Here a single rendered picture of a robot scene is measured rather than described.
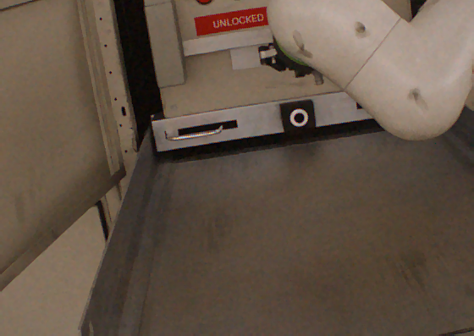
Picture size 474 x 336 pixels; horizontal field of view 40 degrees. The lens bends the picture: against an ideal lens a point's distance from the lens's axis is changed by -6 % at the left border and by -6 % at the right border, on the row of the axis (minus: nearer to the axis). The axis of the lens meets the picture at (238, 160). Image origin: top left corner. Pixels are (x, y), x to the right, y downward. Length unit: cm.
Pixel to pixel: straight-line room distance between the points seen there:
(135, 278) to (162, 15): 48
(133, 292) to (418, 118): 39
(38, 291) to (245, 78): 59
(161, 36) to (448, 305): 68
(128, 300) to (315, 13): 39
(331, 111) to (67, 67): 49
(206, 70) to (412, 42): 66
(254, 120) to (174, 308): 58
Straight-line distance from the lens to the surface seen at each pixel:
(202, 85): 129
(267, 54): 93
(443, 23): 73
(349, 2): 68
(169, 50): 117
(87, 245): 135
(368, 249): 85
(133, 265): 90
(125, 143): 128
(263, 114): 129
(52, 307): 143
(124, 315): 79
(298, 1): 68
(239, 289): 80
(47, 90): 113
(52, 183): 112
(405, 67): 68
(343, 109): 131
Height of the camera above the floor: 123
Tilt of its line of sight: 18 degrees down
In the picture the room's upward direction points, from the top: 9 degrees counter-clockwise
